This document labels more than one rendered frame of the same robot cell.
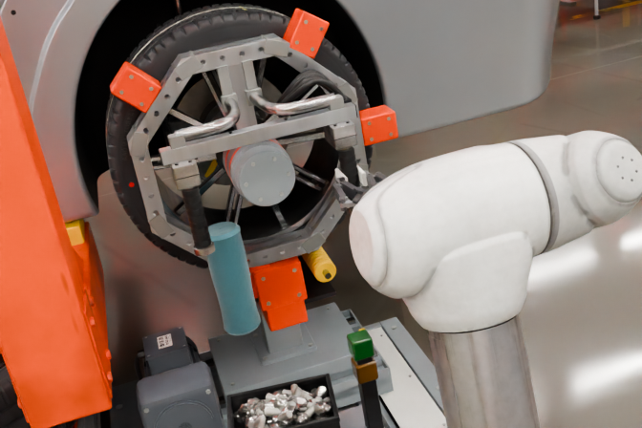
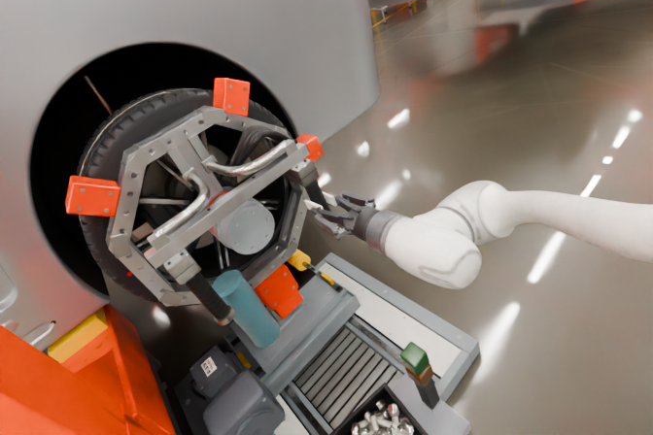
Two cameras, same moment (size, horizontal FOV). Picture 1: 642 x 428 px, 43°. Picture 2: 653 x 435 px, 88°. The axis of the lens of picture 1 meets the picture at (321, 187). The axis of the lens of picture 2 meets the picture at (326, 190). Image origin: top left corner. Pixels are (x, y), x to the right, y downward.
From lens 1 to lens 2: 0.95 m
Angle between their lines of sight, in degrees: 18
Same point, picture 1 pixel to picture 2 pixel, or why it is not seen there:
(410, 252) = not seen: outside the picture
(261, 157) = (241, 216)
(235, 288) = (256, 319)
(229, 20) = (160, 105)
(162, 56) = (109, 157)
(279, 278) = (277, 284)
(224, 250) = (236, 298)
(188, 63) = (137, 157)
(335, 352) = (320, 301)
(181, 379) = (237, 399)
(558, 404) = not seen: hidden behind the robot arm
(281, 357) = (288, 321)
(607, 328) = not seen: hidden behind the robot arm
